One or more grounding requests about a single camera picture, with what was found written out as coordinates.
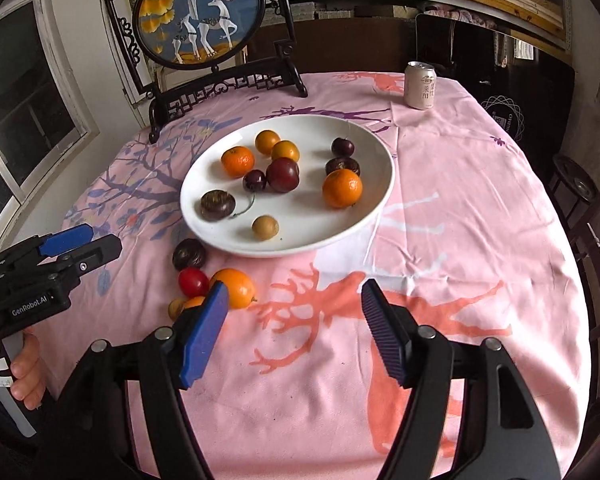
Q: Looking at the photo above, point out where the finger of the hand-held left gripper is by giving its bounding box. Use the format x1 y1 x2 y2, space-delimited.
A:
44 234 123 284
0 223 96 267

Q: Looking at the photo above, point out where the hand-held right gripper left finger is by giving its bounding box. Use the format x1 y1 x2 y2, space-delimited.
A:
45 280 230 480

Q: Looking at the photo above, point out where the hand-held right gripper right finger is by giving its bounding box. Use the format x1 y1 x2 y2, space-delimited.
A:
361 279 564 480

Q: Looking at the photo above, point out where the red cherry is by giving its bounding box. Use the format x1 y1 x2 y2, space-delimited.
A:
178 268 210 297

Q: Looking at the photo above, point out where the wrinkled dark passion fruit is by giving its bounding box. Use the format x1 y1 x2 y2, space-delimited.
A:
200 189 236 222

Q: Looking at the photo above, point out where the white oval plate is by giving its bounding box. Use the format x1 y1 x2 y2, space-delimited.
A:
179 114 396 259

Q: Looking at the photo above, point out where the large orange mandarin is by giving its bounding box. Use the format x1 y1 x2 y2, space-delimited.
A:
322 168 364 209

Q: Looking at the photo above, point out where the smooth reddish passion fruit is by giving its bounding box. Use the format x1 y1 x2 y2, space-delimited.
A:
266 157 300 193

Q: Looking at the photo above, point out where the person's left hand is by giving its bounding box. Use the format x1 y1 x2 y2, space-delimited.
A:
10 332 47 412

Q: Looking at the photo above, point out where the pink printed tablecloth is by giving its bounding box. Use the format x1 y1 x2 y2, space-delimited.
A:
45 71 593 480

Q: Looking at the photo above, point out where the white framed window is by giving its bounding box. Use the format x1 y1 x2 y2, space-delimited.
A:
0 0 101 256

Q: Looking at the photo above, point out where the round dark stool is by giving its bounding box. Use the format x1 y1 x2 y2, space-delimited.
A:
550 154 598 206

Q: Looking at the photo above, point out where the pale beverage can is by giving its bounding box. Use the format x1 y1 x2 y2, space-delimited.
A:
405 61 437 110

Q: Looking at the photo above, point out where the round deer painting table screen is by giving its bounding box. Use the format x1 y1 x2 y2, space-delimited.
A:
104 0 309 145

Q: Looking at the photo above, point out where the black board with white emblem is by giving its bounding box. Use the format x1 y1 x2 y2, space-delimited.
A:
415 12 576 156

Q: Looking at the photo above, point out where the pink folded cloth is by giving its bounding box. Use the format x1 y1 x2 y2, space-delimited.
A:
422 4 481 23

